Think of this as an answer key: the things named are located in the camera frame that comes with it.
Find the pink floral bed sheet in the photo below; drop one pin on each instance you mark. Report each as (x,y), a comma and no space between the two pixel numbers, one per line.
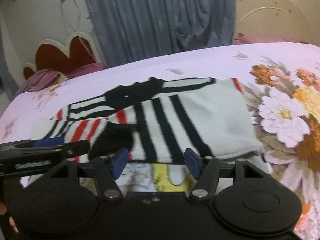
(280,82)

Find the red heart shaped headboard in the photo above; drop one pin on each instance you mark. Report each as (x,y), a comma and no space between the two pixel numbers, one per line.
(79,51)

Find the pink bedding on far bed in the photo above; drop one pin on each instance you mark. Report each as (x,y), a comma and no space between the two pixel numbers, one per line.
(249,39)

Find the blue grey curtain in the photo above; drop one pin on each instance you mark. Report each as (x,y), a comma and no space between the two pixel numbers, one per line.
(133,30)

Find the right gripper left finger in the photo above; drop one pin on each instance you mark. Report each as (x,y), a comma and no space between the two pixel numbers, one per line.
(107,171)

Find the striped knit child sweater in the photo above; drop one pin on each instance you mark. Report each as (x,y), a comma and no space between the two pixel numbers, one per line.
(156,121)

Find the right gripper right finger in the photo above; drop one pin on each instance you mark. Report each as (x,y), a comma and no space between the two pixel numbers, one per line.
(206,173)

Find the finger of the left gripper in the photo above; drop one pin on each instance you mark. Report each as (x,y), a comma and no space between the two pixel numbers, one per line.
(49,142)

